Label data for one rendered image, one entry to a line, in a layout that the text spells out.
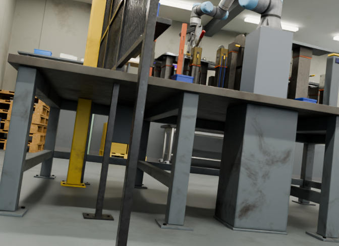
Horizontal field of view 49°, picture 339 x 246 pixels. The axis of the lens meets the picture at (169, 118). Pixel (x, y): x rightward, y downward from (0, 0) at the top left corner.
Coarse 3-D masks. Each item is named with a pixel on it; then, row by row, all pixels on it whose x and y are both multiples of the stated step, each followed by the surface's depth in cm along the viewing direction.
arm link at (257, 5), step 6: (240, 0) 209; (246, 0) 205; (252, 0) 202; (258, 0) 203; (264, 0) 205; (246, 6) 206; (252, 6) 205; (258, 6) 206; (264, 6) 207; (258, 12) 211
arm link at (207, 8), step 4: (204, 4) 250; (208, 4) 250; (196, 8) 258; (200, 8) 254; (204, 8) 250; (208, 8) 250; (212, 8) 252; (200, 12) 256; (204, 12) 253; (208, 12) 252; (212, 12) 255; (212, 16) 258
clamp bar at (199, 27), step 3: (198, 24) 245; (195, 27) 250; (198, 27) 246; (201, 27) 246; (198, 30) 246; (201, 30) 246; (195, 33) 247; (198, 33) 246; (195, 36) 246; (198, 36) 246; (195, 39) 246; (195, 42) 246; (198, 45) 247
